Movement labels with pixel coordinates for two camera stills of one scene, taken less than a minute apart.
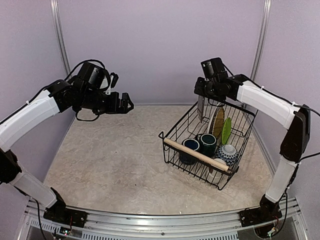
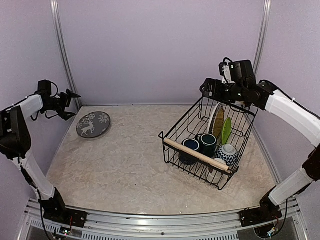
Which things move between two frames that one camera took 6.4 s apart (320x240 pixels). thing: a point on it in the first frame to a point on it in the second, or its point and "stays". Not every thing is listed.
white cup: [213, 176] stays
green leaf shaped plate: [226, 130] stays
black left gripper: [114, 108] to [62, 113]
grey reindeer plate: [201, 100] to [94, 125]
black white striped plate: [210, 125] stays
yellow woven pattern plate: [219, 123] stays
